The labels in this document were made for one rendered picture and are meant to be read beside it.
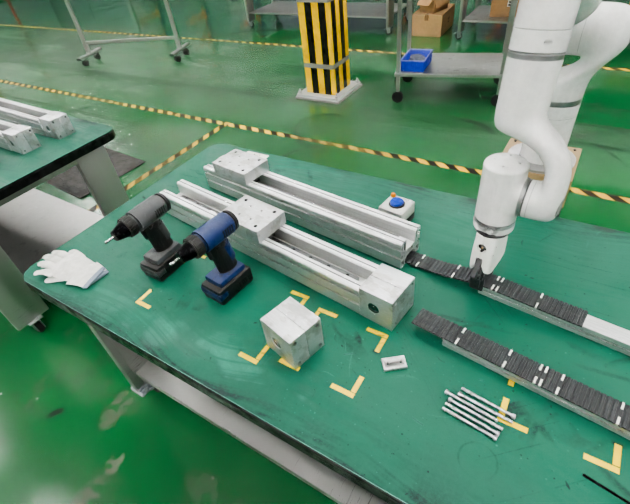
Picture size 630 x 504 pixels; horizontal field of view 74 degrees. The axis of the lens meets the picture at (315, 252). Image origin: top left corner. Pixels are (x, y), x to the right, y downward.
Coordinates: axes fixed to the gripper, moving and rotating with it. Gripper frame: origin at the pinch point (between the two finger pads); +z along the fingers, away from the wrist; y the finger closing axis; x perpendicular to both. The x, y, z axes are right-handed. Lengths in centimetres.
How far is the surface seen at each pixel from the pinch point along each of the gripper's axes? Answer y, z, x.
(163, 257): -42, -2, 73
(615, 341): -2.0, 1.5, -29.3
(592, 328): -1.5, 0.9, -24.8
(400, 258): -4.1, 1.0, 20.2
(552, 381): -19.2, 0.6, -22.1
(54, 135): -16, 2, 203
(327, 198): 2.3, -4.3, 49.2
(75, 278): -60, 2, 94
